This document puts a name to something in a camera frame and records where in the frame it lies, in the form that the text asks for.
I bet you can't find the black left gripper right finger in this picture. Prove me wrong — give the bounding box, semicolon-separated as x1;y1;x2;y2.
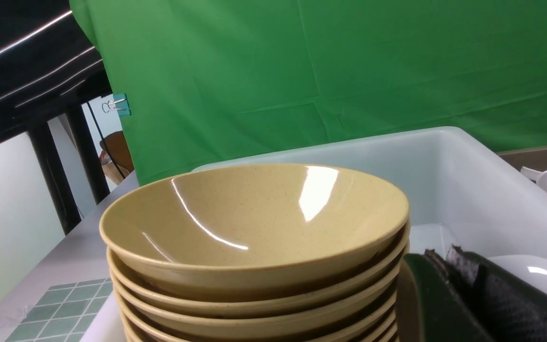
425;246;547;342

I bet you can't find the black metal frame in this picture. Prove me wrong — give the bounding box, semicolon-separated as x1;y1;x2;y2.
0;0;111;235

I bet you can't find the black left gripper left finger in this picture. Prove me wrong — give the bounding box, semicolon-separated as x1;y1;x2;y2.
396;253;494;342

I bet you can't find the stack of tan bowls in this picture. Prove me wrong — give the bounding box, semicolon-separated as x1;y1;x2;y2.
99;164;410;342

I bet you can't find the green backdrop cloth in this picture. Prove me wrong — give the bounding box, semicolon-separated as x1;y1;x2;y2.
70;0;547;185

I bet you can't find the olive plastic spoon bin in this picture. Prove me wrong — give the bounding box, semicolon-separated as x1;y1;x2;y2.
497;146;547;171

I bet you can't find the blue binder clip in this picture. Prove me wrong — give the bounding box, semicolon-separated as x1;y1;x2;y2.
101;94;131;117

